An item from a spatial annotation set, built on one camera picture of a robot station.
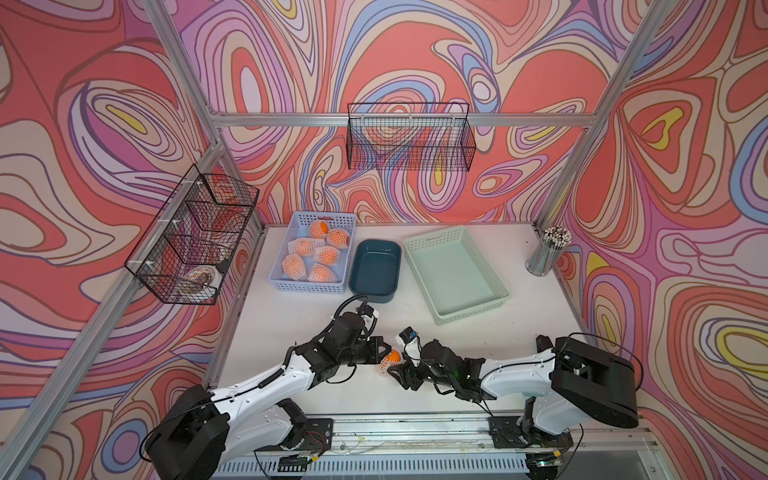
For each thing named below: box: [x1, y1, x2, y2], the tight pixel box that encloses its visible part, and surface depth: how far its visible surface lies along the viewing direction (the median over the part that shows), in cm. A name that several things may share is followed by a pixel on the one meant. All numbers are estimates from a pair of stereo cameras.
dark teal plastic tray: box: [348, 239, 402, 303], surface depth 105 cm
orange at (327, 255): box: [313, 245, 341, 266], surface depth 106 cm
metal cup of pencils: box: [525, 225, 573, 277], surface depth 95 cm
